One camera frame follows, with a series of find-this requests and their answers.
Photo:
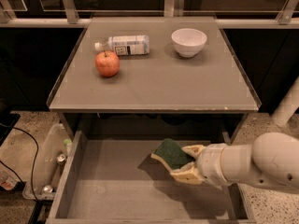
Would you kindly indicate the small packet on floor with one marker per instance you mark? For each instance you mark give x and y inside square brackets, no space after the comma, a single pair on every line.
[6,181]

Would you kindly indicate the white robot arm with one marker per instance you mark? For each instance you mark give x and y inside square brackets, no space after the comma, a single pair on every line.
[270,162]

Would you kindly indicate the metal railing frame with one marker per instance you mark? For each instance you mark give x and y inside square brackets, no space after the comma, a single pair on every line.
[229,14]

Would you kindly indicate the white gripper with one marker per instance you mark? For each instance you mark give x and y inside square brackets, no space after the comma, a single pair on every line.
[212,162]

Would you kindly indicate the clear plastic water bottle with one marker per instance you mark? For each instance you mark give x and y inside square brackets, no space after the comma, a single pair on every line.
[125,45]

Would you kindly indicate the red apple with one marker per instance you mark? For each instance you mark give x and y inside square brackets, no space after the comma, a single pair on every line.
[107,63]

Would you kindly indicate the green capped bottle in bin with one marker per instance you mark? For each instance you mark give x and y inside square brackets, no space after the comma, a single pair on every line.
[67,146]

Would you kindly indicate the clear plastic storage bin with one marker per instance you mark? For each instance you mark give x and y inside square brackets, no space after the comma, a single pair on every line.
[47,171]

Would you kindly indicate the white angled support pole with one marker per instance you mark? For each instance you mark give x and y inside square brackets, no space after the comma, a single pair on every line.
[288,105]

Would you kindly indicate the silver can upper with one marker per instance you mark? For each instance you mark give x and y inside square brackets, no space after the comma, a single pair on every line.
[61,159]

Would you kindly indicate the green and yellow sponge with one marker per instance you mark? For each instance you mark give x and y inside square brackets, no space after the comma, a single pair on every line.
[170,154]

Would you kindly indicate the grey cabinet with top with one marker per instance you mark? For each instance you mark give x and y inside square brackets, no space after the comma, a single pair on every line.
[160,82]

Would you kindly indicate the silver can lower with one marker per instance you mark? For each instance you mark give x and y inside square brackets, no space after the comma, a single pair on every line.
[48,189]

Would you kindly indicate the grey open top drawer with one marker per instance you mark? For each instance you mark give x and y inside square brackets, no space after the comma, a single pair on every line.
[116,182]

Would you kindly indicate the silver can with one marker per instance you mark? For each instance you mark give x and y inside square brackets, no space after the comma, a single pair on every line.
[48,189]
[61,159]

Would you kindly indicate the white ceramic bowl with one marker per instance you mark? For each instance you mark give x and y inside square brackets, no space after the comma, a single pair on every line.
[188,42]

